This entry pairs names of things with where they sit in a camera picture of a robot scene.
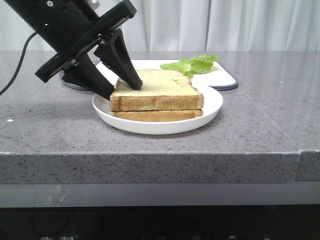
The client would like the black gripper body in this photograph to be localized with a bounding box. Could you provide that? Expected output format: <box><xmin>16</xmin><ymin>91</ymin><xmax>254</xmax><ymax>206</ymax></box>
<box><xmin>35</xmin><ymin>0</ymin><xmax>137</xmax><ymax>83</ymax></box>

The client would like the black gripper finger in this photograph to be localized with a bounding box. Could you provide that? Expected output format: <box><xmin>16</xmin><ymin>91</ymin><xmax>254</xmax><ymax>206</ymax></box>
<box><xmin>93</xmin><ymin>28</ymin><xmax>143</xmax><ymax>90</ymax></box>
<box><xmin>62</xmin><ymin>54</ymin><xmax>115</xmax><ymax>100</ymax></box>

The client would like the toast bread slice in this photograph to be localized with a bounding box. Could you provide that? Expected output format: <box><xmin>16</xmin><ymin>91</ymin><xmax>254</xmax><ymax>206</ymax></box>
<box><xmin>110</xmin><ymin>69</ymin><xmax>204</xmax><ymax>112</ymax></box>
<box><xmin>109</xmin><ymin>109</ymin><xmax>203</xmax><ymax>122</ymax></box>

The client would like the green lettuce leaf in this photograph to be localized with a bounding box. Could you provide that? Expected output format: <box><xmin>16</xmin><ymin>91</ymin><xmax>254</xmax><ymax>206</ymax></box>
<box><xmin>160</xmin><ymin>53</ymin><xmax>220</xmax><ymax>78</ymax></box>

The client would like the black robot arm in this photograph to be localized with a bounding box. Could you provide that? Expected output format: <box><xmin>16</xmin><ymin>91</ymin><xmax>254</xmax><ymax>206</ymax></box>
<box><xmin>6</xmin><ymin>0</ymin><xmax>143</xmax><ymax>99</ymax></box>

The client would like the grey white curtain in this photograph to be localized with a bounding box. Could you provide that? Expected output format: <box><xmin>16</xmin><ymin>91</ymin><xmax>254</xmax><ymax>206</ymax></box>
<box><xmin>0</xmin><ymin>0</ymin><xmax>320</xmax><ymax>53</ymax></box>

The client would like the white round plate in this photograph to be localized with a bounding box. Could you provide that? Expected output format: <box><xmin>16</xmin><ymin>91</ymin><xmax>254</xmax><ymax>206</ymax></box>
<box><xmin>92</xmin><ymin>86</ymin><xmax>224</xmax><ymax>135</ymax></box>

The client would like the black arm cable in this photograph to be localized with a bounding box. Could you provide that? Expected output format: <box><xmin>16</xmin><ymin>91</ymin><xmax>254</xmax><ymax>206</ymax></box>
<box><xmin>0</xmin><ymin>31</ymin><xmax>38</xmax><ymax>96</ymax></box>

